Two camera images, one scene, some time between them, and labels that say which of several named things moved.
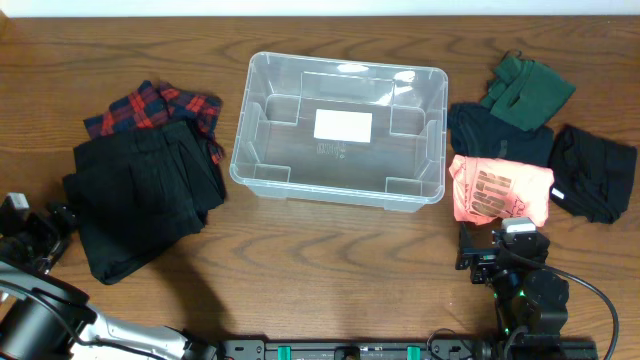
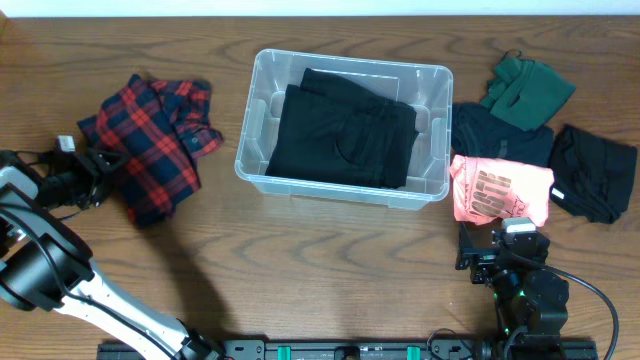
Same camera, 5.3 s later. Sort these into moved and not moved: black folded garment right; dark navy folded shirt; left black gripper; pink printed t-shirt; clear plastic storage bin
Moved: left black gripper
Not moved: black folded garment right; dark navy folded shirt; pink printed t-shirt; clear plastic storage bin
